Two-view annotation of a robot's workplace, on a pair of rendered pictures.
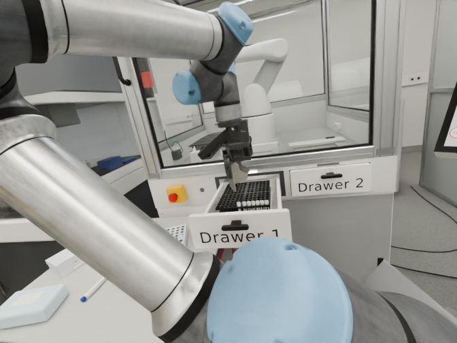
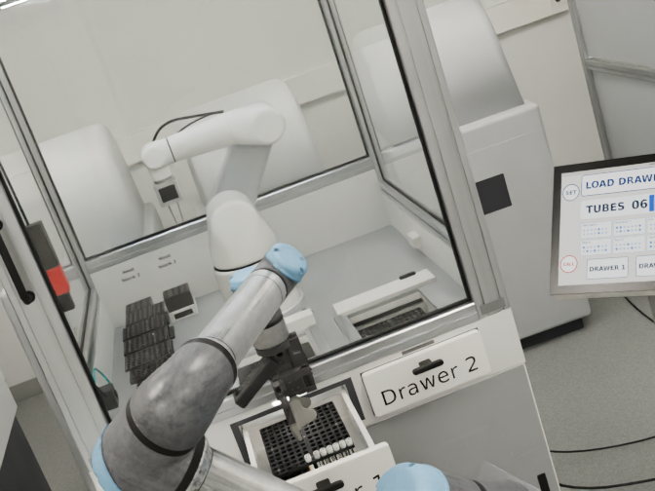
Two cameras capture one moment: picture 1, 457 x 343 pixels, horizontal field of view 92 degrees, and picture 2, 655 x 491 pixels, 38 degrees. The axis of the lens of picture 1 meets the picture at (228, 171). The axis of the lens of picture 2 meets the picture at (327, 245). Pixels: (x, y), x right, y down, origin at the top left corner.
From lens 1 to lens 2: 1.28 m
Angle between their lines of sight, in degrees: 19
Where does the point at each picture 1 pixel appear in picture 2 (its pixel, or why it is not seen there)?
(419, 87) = not seen: hidden behind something
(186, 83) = not seen: hidden behind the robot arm
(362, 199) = (483, 387)
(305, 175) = (389, 376)
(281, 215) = (380, 453)
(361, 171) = (468, 345)
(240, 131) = (292, 354)
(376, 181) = (494, 353)
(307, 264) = (422, 469)
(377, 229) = (520, 429)
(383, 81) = (458, 212)
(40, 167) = (231, 470)
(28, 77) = not seen: outside the picture
